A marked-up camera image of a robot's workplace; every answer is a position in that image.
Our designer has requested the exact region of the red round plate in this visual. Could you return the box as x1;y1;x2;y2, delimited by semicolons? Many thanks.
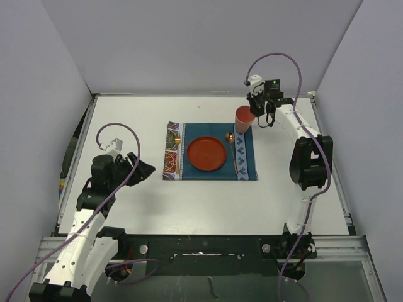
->
186;136;227;171

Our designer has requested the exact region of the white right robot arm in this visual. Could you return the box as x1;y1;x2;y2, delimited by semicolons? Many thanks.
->
244;75;334;235

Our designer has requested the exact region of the copper spoon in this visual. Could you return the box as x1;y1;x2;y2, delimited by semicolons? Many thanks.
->
225;132;238;174

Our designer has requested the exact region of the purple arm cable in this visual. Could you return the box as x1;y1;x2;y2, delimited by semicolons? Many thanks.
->
245;52;333;302
6;122;161;302

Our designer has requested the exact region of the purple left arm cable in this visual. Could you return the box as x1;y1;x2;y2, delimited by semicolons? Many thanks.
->
6;122;161;302

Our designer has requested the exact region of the pink plastic cup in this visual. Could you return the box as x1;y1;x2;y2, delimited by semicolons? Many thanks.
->
234;106;256;134

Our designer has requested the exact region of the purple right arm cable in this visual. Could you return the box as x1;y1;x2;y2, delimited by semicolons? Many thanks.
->
245;52;333;302

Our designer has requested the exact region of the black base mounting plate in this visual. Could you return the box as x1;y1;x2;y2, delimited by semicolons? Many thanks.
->
104;233;317;284

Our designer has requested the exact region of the blue patterned placemat cloth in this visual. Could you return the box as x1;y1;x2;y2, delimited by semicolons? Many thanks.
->
162;121;258;181

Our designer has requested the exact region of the copper fork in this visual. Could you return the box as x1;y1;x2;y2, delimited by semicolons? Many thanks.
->
174;136;181;175

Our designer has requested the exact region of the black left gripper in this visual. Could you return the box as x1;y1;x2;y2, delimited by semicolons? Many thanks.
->
108;152;154;191

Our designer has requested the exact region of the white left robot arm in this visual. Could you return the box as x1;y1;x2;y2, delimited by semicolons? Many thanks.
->
28;138;155;301

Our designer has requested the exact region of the aluminium front rail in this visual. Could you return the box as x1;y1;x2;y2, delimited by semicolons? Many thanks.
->
34;234;371;264

